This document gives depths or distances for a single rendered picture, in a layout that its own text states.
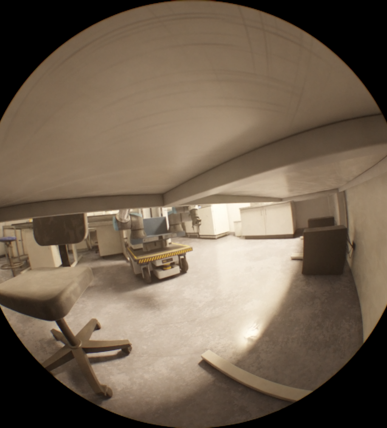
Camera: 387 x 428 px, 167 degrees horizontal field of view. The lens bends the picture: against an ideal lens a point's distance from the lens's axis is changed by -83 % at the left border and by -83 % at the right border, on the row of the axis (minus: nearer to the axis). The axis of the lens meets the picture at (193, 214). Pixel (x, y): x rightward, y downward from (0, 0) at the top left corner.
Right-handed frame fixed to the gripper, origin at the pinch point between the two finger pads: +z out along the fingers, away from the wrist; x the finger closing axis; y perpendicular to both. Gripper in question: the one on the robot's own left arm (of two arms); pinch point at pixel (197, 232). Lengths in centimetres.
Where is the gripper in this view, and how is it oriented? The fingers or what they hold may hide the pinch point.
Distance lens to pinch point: 116.2
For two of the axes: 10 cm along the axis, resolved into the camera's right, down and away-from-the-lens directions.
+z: 1.9, 8.8, -4.4
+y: 3.7, -4.8, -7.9
